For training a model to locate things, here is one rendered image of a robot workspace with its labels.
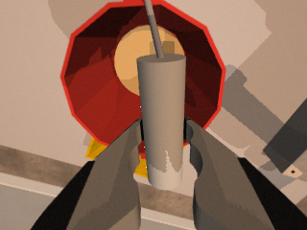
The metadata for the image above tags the red pail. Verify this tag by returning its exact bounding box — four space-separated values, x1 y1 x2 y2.
60 0 226 190

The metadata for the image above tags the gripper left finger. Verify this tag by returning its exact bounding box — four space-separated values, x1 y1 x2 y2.
31 118 144 230

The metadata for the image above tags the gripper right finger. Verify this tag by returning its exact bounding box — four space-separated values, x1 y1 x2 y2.
183 117 307 230

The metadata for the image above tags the yellow rectangular tray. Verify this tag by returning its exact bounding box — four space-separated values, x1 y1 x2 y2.
85 137 148 178

